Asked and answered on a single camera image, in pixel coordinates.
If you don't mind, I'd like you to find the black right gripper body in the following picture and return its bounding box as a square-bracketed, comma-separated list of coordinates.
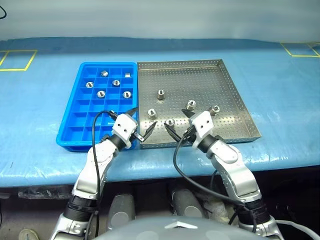
[183, 125, 198, 142]

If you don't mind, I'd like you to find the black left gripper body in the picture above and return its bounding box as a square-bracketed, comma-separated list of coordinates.
[130, 132, 146, 144]

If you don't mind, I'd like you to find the blue compartment tray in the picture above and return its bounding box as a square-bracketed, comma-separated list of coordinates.
[56, 61, 140, 154]

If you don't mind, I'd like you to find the perforated metal tray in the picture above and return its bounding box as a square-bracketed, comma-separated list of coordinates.
[136, 59, 263, 150]

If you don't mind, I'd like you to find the dark grey rounded shape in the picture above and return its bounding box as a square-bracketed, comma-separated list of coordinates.
[169, 187, 204, 219]
[107, 193, 137, 229]

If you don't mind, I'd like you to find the grey robot torso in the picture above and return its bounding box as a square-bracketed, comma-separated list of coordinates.
[94, 215, 252, 240]

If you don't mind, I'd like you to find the blue plastic table cover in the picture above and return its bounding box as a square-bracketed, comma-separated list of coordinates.
[0, 36, 320, 188]

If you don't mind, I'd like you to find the crumpled black plastic sheet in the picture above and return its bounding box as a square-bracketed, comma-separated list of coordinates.
[17, 185, 75, 201]

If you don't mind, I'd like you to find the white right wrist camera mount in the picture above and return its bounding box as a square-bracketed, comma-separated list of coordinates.
[188, 110, 215, 148]

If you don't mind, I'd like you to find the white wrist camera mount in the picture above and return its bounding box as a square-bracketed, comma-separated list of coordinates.
[188, 110, 215, 148]
[111, 113, 139, 150]

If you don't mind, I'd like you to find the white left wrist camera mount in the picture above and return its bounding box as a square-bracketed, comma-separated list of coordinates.
[111, 113, 139, 150]

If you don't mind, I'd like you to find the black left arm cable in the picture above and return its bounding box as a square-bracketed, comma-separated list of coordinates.
[91, 110, 118, 235]

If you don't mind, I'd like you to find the white cable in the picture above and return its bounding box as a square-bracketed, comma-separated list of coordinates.
[274, 219, 320, 240]

